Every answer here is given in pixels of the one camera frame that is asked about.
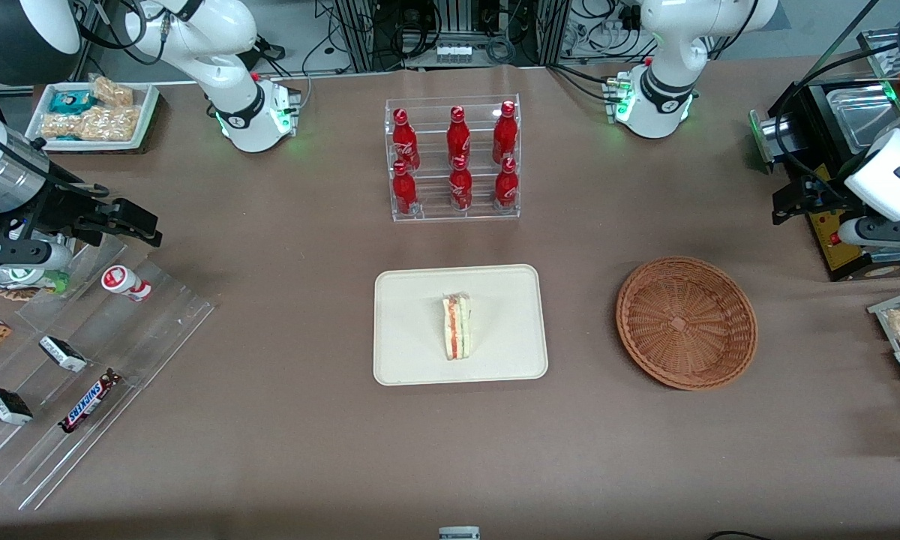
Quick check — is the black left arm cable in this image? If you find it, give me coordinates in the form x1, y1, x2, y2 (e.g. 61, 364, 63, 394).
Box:
772, 37, 900, 211

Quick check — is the small white red yogurt bottle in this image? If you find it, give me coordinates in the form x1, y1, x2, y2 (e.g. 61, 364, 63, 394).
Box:
101, 265, 152, 302

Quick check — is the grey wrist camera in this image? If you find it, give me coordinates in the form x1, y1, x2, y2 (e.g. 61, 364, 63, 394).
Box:
0, 238, 74, 272
836, 216, 900, 248

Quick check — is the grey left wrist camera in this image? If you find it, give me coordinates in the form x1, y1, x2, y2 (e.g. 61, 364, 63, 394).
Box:
836, 216, 900, 248

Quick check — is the steel pan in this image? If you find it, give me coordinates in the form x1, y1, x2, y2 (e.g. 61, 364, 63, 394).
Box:
825, 82, 900, 155

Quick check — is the white rectangular snack tray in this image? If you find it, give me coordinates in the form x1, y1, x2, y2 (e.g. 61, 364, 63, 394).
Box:
25, 81, 160, 153

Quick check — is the clear acrylic bottle rack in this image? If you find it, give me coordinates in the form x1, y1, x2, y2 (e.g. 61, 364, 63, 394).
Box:
384, 94, 521, 222

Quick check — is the small rice cracker packet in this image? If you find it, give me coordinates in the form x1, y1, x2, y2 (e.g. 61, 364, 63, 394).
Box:
90, 75, 134, 107

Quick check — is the black white chocolate bar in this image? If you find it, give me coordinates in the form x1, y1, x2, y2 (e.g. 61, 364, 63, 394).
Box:
0, 387, 34, 426
38, 335, 88, 374

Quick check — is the black appliance yellow panel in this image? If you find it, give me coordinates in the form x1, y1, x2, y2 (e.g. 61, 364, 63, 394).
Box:
765, 75, 900, 283

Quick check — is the triangle sandwich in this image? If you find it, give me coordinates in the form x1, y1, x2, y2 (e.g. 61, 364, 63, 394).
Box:
442, 293, 472, 362

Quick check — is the round brown wicker basket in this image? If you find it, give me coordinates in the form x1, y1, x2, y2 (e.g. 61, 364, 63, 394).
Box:
616, 256, 758, 391

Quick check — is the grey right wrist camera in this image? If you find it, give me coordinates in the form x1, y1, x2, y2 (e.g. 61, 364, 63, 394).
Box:
0, 238, 74, 272

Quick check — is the teal snack packet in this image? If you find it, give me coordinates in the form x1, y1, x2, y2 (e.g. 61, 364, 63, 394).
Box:
49, 90, 95, 115

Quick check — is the grey bread tray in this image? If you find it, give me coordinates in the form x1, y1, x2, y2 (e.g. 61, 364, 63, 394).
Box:
868, 285, 900, 419

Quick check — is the green white cup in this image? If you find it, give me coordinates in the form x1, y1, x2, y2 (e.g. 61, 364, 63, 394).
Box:
0, 268, 71, 295

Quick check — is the small wicker coaster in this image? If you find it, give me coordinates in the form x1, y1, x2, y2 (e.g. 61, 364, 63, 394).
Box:
0, 266, 44, 302

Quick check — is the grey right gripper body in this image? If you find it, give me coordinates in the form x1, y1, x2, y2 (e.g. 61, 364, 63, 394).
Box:
0, 145, 51, 227

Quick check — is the large rice cracker packet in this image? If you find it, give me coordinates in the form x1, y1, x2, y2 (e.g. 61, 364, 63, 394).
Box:
41, 105, 142, 143

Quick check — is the cream plastic tray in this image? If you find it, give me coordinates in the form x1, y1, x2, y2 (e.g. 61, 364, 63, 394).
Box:
373, 264, 549, 386

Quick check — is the red cola bottle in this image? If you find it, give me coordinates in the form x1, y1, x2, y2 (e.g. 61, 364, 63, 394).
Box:
493, 100, 518, 166
449, 156, 473, 212
447, 106, 471, 167
494, 157, 518, 209
391, 108, 421, 172
391, 160, 419, 217

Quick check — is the aluminium frame control rack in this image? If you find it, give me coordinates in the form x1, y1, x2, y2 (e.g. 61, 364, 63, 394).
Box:
330, 0, 571, 72

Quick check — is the clear acrylic stepped display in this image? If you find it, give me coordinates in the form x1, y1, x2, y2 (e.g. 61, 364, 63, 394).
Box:
0, 236, 217, 511

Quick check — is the snickers bar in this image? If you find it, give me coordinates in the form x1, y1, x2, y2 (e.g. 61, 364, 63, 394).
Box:
58, 369, 122, 434

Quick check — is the silver cylinder green light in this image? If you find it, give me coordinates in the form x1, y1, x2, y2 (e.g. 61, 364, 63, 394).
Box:
750, 109, 796, 166

